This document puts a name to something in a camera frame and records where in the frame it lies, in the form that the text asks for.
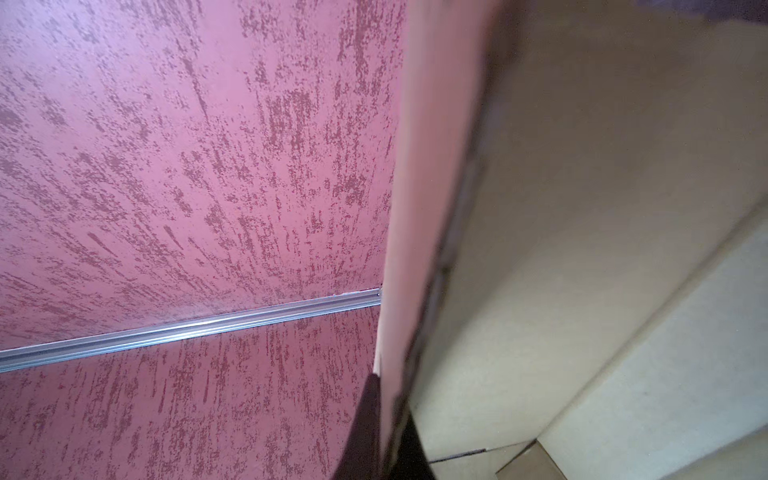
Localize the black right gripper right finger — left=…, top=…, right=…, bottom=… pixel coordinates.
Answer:
left=387, top=415, right=435, bottom=480

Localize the right rear aluminium corner post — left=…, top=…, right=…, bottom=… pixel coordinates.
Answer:
left=1, top=288, right=381, bottom=373

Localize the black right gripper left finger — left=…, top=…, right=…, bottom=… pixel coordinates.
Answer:
left=332, top=373, right=381, bottom=480

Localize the brown cardboard box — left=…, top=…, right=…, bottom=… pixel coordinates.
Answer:
left=375, top=1, right=767, bottom=479

